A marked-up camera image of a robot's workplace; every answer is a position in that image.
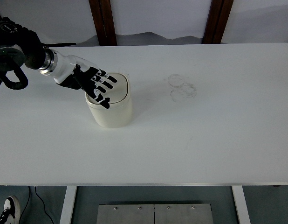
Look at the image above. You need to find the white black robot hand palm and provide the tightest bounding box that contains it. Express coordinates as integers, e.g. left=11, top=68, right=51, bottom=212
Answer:
left=50, top=49, right=101, bottom=96

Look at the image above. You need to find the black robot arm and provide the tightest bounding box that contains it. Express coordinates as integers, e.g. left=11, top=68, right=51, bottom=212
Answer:
left=0, top=17, right=117, bottom=109

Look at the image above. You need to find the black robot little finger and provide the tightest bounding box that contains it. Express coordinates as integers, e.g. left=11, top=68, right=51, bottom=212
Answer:
left=97, top=69, right=109, bottom=77

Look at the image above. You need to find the black white sneaker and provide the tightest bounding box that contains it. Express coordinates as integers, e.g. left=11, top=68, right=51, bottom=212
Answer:
left=0, top=196, right=21, bottom=224

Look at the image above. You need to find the brown wooden post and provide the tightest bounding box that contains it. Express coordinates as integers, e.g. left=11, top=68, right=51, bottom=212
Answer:
left=202, top=0, right=234, bottom=44
left=89, top=0, right=117, bottom=46

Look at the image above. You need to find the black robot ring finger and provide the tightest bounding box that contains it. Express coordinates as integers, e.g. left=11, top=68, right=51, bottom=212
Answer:
left=97, top=73, right=117, bottom=83

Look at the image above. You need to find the right brown wooden post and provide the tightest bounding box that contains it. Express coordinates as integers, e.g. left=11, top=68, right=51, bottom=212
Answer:
left=202, top=0, right=234, bottom=44

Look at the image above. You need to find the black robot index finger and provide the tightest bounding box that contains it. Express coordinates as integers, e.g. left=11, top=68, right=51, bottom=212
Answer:
left=94, top=85, right=113, bottom=93

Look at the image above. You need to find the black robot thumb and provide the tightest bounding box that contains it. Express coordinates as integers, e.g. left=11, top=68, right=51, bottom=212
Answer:
left=88, top=90, right=110, bottom=109

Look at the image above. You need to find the left brown wooden post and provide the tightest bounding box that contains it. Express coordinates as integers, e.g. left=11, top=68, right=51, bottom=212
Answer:
left=89, top=0, right=117, bottom=46

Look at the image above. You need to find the cream lidded trash can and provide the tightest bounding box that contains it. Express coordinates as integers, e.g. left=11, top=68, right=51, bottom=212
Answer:
left=85, top=72, right=133, bottom=128

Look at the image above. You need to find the metal base plate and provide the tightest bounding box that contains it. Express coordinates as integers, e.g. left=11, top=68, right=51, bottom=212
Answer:
left=96, top=203, right=213, bottom=224

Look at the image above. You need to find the left white table leg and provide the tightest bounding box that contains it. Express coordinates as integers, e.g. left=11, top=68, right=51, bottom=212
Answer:
left=59, top=186, right=77, bottom=224

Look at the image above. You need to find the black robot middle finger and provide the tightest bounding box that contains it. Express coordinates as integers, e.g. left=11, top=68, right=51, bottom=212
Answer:
left=95, top=78, right=113, bottom=89

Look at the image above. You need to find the black floor cable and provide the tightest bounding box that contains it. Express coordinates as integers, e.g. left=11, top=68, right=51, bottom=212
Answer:
left=19, top=185, right=55, bottom=224

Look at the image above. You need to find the right white table leg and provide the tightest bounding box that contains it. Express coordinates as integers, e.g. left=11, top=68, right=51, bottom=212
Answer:
left=232, top=186, right=251, bottom=224

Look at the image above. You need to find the white table leg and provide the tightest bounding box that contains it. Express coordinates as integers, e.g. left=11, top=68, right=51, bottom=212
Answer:
left=232, top=186, right=251, bottom=224
left=59, top=186, right=77, bottom=224

